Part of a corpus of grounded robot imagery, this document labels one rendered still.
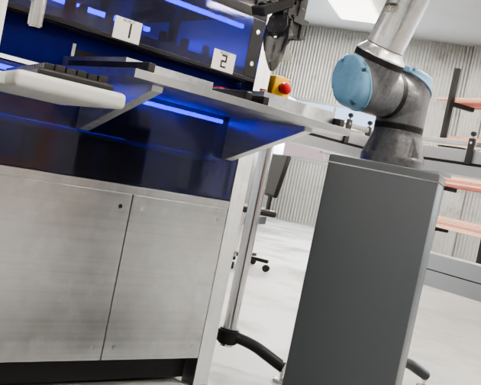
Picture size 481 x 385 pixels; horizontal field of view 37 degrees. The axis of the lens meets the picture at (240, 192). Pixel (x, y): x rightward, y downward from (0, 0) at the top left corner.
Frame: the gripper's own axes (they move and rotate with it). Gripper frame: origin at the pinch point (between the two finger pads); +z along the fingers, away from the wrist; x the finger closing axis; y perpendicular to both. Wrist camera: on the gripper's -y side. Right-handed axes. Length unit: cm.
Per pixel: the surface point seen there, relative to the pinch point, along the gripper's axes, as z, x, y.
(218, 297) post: 70, 29, 28
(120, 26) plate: -2.9, 33.9, -25.4
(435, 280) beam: 54, -5, 100
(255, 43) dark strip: -10.8, 29.9, 21.6
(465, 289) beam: 54, -18, 98
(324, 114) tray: 9.2, -7.5, 16.6
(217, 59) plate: -2.5, 30.9, 8.3
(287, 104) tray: 9.2, -6.1, 2.8
